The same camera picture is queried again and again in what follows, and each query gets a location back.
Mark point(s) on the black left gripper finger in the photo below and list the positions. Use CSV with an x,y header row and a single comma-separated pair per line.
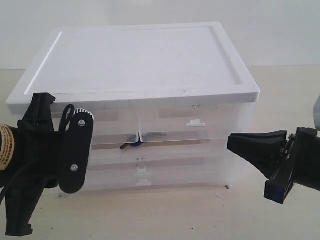
x,y
20,202
38,116

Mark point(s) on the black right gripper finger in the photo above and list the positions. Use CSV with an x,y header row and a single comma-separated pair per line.
x,y
267,152

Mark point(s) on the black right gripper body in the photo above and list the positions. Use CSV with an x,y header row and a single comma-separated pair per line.
x,y
301,167

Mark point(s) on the key bunch with blue tag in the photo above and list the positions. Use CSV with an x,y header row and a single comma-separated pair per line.
x,y
137,140

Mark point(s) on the white plastic drawer cabinet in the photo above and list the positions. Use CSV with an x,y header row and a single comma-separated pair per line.
x,y
116,71

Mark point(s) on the clear bottom wide drawer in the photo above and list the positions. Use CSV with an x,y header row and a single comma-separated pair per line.
x,y
151,174

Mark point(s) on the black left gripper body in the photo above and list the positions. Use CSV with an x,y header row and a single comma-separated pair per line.
x,y
60,157

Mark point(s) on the clear top right drawer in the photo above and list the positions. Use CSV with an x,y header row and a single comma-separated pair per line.
x,y
187,123

